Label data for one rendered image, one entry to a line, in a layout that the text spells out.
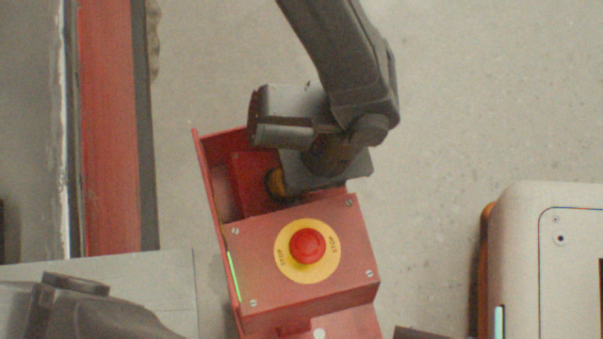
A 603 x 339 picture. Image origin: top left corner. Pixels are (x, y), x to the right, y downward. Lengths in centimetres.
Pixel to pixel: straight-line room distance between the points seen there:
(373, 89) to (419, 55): 114
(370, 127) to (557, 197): 79
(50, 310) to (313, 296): 52
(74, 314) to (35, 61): 57
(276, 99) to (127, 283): 24
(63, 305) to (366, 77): 41
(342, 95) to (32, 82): 35
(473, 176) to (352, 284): 91
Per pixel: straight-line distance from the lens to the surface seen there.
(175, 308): 88
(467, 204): 196
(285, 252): 111
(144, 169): 193
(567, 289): 166
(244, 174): 117
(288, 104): 99
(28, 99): 110
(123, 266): 89
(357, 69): 90
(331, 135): 102
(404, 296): 190
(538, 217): 168
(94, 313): 57
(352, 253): 111
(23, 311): 67
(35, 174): 107
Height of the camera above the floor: 186
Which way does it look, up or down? 72 degrees down
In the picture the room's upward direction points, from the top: straight up
